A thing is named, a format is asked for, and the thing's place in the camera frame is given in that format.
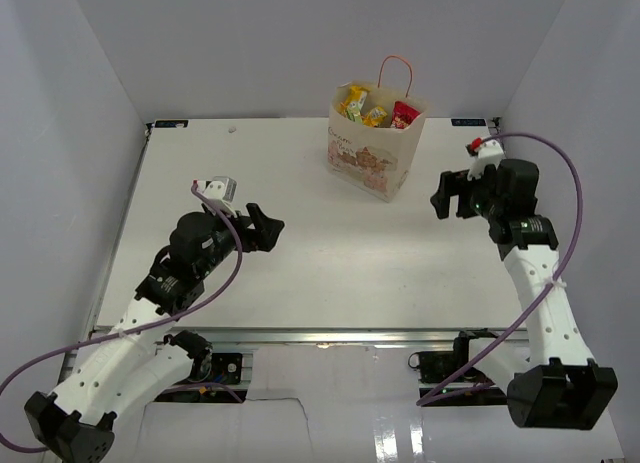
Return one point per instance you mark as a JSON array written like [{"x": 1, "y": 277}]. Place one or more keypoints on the aluminium table frame rail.
[{"x": 263, "y": 336}]

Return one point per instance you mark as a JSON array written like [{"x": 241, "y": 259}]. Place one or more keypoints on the right blue corner label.
[{"x": 468, "y": 122}]

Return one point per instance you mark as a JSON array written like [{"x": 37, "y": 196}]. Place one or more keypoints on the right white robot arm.
[{"x": 559, "y": 385}]

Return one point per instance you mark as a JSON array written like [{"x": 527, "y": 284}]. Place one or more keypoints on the red snack packet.
[{"x": 403, "y": 115}]

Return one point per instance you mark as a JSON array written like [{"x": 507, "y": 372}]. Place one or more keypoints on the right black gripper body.
[{"x": 484, "y": 192}]

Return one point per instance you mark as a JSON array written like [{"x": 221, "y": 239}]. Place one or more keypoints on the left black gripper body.
[{"x": 227, "y": 238}]

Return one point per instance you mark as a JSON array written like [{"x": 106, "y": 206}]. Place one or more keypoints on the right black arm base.
[{"x": 433, "y": 366}]

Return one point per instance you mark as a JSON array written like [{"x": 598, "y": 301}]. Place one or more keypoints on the cream paper bag orange handles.
[{"x": 376, "y": 160}]

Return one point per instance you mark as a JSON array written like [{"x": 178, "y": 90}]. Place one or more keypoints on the yellow snack bar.
[
  {"x": 358, "y": 95},
  {"x": 375, "y": 117}
]

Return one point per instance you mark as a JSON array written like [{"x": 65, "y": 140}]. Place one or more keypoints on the left blue corner label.
[{"x": 164, "y": 124}]

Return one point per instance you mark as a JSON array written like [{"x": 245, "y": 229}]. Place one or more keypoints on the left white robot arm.
[{"x": 141, "y": 357}]

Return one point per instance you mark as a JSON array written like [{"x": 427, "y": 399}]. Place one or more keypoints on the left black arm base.
[{"x": 220, "y": 368}]

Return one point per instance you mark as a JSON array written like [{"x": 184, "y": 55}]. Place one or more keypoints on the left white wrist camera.
[{"x": 217, "y": 193}]

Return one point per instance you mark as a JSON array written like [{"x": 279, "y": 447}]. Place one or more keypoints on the blue corner label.
[
  {"x": 164, "y": 124},
  {"x": 468, "y": 122}
]

